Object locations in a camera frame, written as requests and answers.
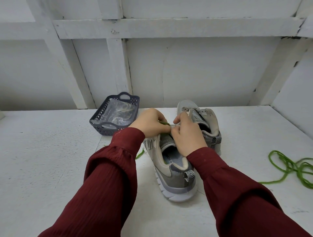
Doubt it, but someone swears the person's left hand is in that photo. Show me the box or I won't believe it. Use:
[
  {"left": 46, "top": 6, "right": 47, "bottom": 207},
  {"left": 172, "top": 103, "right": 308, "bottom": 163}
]
[{"left": 128, "top": 108, "right": 172, "bottom": 139}]

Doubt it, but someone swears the person's right forearm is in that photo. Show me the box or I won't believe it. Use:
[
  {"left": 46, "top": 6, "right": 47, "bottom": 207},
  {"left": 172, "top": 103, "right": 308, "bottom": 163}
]
[{"left": 186, "top": 146, "right": 313, "bottom": 237}]

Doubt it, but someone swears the clear plastic bag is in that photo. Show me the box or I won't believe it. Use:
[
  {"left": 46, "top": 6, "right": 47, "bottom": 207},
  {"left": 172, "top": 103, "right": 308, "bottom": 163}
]
[{"left": 99, "top": 99, "right": 138, "bottom": 125}]

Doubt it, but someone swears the person's left forearm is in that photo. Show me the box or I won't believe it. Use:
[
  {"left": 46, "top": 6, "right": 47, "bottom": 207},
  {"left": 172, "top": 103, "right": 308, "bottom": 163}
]
[{"left": 37, "top": 127, "right": 146, "bottom": 237}]

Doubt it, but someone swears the grey mesh shoe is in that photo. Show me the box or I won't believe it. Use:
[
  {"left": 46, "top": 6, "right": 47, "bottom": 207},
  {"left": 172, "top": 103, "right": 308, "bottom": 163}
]
[
  {"left": 176, "top": 100, "right": 223, "bottom": 156},
  {"left": 143, "top": 125, "right": 199, "bottom": 203}
]

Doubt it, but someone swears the person's right hand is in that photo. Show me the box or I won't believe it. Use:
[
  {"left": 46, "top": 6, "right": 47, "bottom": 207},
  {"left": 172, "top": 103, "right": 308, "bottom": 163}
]
[{"left": 170, "top": 111, "right": 208, "bottom": 158}]

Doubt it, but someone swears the green shoelace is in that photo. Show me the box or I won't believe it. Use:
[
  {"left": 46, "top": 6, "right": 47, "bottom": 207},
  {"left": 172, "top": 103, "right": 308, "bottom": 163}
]
[
  {"left": 135, "top": 119, "right": 173, "bottom": 160},
  {"left": 259, "top": 150, "right": 313, "bottom": 190}
]

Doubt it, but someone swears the dark plastic lattice basket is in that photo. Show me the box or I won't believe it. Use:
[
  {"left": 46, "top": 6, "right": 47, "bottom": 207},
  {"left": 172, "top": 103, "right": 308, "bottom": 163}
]
[{"left": 89, "top": 92, "right": 141, "bottom": 136}]

